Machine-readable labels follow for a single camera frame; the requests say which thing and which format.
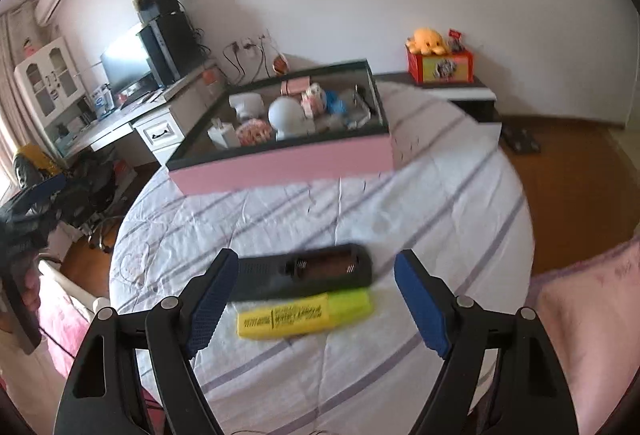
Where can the white curved plastic piece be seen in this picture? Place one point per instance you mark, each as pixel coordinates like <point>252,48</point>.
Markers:
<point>247,105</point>

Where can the red printed box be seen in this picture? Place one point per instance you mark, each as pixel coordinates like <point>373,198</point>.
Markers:
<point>440,67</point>

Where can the small blue box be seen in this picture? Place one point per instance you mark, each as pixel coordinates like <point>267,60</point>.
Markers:
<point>102,100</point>

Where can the blue plastic case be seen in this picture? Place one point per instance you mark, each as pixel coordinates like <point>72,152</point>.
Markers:
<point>336,104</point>

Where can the pink blanket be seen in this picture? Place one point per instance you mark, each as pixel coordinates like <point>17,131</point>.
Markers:
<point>55,330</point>

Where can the stacked black boxes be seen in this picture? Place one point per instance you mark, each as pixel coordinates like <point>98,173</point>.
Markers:
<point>155,0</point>

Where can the black flat device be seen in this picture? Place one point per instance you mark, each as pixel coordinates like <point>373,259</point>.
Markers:
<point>520,138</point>

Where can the yellow highlighter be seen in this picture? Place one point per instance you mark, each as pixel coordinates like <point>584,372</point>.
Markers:
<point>305,315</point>

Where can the white and pink brick figure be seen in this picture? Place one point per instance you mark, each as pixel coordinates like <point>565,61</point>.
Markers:
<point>315,100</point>

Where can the orange round ornament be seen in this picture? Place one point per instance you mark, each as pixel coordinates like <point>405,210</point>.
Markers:
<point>280,64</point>

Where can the wall outlets with plugs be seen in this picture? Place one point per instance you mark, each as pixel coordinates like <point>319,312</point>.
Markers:
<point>247,45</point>

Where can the white sphere lamp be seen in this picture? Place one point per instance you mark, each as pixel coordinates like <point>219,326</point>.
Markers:
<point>287,115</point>

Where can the small orange box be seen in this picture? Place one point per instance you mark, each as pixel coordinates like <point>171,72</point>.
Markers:
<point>210,75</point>

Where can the white desk with drawer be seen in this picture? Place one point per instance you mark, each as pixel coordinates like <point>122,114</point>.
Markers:
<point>130,125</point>

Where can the pink curtain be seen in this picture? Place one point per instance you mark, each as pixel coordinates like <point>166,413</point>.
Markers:
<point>7,90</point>

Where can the white glass-door cabinet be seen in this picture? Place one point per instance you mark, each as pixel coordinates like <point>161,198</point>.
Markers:
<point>47,80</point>

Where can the person's left hand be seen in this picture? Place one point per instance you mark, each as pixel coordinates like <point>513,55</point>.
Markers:
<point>30,287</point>

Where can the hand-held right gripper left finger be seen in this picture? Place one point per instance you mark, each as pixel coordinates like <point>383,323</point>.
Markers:
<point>212,305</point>

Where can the clear plastic wrapper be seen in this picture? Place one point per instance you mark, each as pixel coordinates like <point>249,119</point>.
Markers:
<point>357,110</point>

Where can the chair with patterned cover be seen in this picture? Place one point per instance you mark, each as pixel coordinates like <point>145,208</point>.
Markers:
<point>30,165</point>

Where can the black remote control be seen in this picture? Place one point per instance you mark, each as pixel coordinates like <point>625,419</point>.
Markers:
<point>300,272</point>

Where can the pink box with dark rim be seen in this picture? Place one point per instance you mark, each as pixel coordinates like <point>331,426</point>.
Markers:
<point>285,162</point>

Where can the white power adapter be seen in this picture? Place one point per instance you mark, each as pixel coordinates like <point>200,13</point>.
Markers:
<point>222,135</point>

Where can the yellow octopus plush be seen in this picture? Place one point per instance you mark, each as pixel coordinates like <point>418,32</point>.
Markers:
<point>427,41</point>

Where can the black computer tower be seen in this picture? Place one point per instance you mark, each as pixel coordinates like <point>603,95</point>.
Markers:
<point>167,47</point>

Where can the black bag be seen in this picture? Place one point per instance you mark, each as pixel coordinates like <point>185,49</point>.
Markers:
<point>92,185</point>

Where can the pink and white ball toy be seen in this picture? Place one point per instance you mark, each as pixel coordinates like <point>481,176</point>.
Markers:
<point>253,132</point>

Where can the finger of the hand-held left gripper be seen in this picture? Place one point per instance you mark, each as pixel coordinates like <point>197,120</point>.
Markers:
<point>37,192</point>

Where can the dark nightstand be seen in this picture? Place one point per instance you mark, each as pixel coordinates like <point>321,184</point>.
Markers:
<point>470,100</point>

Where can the computer monitor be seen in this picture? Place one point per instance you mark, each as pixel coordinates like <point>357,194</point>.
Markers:
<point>127,65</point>

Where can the pink pillow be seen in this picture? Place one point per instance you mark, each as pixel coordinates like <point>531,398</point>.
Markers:
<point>590,315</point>

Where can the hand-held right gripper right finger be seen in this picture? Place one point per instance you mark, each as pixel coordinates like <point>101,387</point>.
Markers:
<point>425,305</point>

